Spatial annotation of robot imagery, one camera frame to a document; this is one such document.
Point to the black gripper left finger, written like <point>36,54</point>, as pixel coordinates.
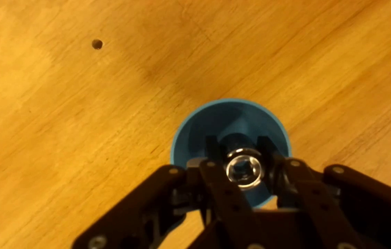
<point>167,198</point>

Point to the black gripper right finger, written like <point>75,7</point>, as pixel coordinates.
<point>342,202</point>

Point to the light blue upright cup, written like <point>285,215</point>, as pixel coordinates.
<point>203,133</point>

